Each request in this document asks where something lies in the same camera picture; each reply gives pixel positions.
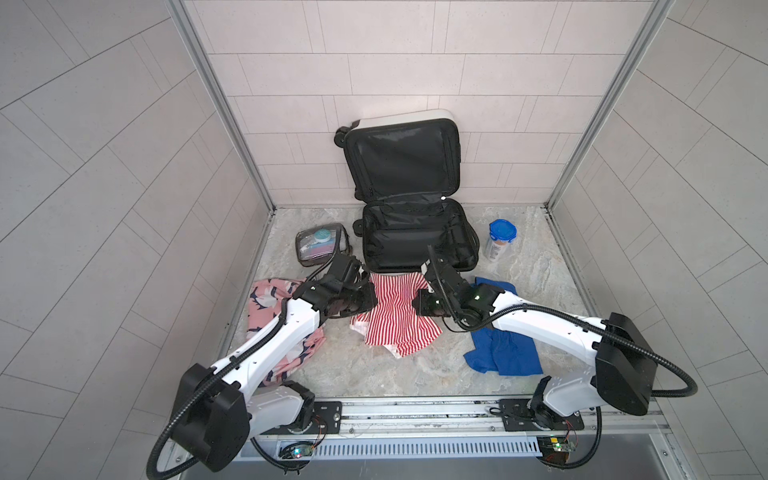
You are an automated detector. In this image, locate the red white striped garment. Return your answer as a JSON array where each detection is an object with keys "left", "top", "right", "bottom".
[{"left": 350, "top": 273, "right": 442, "bottom": 358}]

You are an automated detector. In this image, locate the blue cloth garment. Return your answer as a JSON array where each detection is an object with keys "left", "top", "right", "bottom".
[{"left": 463, "top": 276, "right": 544, "bottom": 377}]

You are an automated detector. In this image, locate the pink whale print garment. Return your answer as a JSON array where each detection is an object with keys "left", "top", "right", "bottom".
[{"left": 246, "top": 278, "right": 326, "bottom": 387}]

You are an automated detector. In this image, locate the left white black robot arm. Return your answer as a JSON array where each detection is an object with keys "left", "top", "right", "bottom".
[{"left": 146, "top": 253, "right": 377, "bottom": 479}]

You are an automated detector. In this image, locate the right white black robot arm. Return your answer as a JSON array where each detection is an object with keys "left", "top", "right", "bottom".
[{"left": 415, "top": 247, "right": 657, "bottom": 430}]

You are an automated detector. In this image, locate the clear toiletry pouch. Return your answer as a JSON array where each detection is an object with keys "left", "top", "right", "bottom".
[{"left": 295, "top": 223, "right": 352, "bottom": 267}]

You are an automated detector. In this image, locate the blue lid plastic jar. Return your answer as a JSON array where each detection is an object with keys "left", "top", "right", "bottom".
[{"left": 483, "top": 219, "right": 517, "bottom": 262}]

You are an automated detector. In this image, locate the white suitcase black lining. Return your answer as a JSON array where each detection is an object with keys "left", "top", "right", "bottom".
[{"left": 333, "top": 109, "right": 480, "bottom": 274}]

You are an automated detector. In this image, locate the white ventilation grille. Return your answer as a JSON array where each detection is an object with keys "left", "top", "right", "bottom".
[{"left": 311, "top": 437, "right": 543, "bottom": 461}]

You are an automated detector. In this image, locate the left green circuit board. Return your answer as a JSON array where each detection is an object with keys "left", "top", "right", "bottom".
[{"left": 279, "top": 442, "right": 315, "bottom": 461}]

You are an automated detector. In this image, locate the green circuit board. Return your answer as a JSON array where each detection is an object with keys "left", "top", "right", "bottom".
[
  {"left": 279, "top": 442, "right": 315, "bottom": 461},
  {"left": 536, "top": 436, "right": 578, "bottom": 465}
]

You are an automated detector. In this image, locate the right green circuit board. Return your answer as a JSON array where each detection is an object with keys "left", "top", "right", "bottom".
[{"left": 536, "top": 436, "right": 578, "bottom": 465}]

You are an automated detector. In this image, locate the left black corrugated cable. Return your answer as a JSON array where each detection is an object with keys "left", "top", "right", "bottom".
[{"left": 145, "top": 242, "right": 355, "bottom": 480}]

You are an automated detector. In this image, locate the black corrugated cable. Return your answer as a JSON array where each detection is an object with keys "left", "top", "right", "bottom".
[
  {"left": 427, "top": 244, "right": 699, "bottom": 470},
  {"left": 145, "top": 242, "right": 355, "bottom": 480}
]

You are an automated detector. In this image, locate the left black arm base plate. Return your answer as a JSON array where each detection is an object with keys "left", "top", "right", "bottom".
[{"left": 264, "top": 401, "right": 343, "bottom": 435}]

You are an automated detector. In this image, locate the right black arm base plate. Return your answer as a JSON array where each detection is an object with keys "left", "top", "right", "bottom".
[{"left": 490, "top": 399, "right": 584, "bottom": 432}]

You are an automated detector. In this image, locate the aluminium mounting rail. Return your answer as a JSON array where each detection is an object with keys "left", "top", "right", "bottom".
[{"left": 161, "top": 392, "right": 670, "bottom": 442}]

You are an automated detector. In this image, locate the right black corrugated cable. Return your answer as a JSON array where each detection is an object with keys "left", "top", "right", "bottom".
[{"left": 427, "top": 244, "right": 699, "bottom": 470}]

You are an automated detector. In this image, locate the left aluminium corner post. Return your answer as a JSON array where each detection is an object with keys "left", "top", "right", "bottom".
[{"left": 166, "top": 0, "right": 276, "bottom": 215}]

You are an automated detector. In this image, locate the aluminium corner post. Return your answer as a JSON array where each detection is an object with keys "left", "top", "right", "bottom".
[
  {"left": 545, "top": 0, "right": 675, "bottom": 212},
  {"left": 166, "top": 0, "right": 276, "bottom": 215}
]

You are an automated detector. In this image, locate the right aluminium corner post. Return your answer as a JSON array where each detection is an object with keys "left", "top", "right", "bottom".
[{"left": 545, "top": 0, "right": 675, "bottom": 212}]

